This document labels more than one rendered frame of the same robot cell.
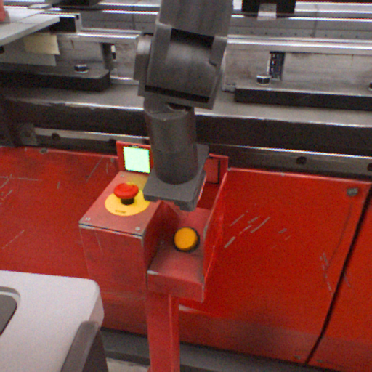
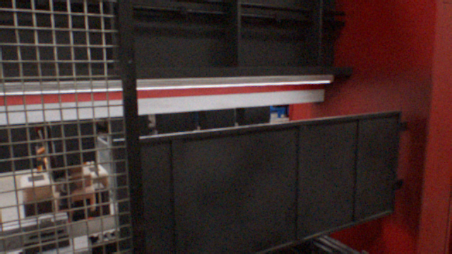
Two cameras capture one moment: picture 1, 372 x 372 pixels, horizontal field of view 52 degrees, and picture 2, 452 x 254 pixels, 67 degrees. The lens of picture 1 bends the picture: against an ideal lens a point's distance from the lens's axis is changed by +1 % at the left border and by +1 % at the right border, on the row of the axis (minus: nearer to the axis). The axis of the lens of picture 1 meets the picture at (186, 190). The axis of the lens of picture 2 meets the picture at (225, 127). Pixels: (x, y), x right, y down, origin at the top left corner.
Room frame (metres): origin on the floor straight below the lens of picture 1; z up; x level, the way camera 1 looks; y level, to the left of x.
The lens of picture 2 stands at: (2.11, -0.41, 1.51)
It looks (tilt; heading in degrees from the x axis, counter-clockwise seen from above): 9 degrees down; 140
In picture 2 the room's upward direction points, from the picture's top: 1 degrees counter-clockwise
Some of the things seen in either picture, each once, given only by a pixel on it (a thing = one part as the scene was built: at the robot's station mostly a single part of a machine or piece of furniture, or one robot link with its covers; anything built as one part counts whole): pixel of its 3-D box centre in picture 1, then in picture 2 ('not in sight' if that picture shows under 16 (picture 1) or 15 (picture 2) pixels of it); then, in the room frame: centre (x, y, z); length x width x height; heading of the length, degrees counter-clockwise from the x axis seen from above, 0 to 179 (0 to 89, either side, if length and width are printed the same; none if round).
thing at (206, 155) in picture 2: not in sight; (289, 185); (1.40, 0.47, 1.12); 1.13 x 0.02 x 0.44; 79
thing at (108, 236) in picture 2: not in sight; (153, 231); (1.21, 0.06, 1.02); 0.37 x 0.06 x 0.04; 79
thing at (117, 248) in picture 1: (158, 217); not in sight; (0.49, 0.05, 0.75); 0.20 x 0.16 x 0.18; 74
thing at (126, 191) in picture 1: (126, 195); not in sight; (0.49, 0.10, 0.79); 0.04 x 0.04 x 0.04
